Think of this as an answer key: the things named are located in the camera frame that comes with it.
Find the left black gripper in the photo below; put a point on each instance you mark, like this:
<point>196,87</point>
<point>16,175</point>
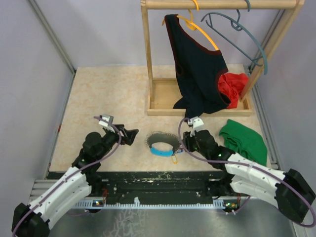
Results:
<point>129,135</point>

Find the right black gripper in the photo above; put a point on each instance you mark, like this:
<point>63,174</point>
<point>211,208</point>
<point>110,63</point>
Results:
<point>187,141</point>

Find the metal disc with keyrings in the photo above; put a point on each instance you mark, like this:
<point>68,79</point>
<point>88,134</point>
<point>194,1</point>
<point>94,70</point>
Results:
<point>162,137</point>

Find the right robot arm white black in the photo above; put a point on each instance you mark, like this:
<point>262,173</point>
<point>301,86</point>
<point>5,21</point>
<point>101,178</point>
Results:
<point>288,191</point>

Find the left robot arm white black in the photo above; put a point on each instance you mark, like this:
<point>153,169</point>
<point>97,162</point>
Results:
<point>37,218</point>

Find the key with yellow tag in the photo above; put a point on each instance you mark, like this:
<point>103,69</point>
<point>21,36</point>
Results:
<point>174,159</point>

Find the wooden clothes rack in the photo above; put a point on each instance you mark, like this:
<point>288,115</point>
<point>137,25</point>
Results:
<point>164,90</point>

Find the green cloth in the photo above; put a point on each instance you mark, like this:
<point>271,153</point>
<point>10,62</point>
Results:
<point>245,141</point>

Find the red cloth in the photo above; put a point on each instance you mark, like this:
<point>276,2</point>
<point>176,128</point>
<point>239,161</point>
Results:
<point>232,85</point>

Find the navy tank top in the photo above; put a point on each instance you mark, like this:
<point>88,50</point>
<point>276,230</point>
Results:
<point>198,70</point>

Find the yellow clothes hanger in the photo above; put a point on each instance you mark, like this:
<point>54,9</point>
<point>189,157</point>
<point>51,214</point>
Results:
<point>193,27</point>

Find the grey-blue clothes hanger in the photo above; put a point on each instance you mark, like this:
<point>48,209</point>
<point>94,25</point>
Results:
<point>261,60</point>

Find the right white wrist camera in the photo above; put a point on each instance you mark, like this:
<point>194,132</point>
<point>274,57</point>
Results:
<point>196,124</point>

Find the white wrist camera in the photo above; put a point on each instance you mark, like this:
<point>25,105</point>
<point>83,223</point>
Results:
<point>106,121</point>
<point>196,124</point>

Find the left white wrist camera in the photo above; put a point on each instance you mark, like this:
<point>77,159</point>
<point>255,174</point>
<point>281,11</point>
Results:
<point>106,121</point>

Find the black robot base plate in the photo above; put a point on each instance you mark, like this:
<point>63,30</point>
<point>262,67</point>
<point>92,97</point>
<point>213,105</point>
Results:
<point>163,187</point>

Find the right aluminium frame rail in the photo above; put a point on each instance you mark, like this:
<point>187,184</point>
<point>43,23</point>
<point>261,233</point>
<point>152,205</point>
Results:
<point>261,112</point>

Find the aluminium frame rail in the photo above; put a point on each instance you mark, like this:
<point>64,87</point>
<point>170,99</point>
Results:
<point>51,34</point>
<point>261,112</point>

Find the left aluminium frame rail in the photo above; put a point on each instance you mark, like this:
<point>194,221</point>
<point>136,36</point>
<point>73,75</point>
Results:
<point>51,34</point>

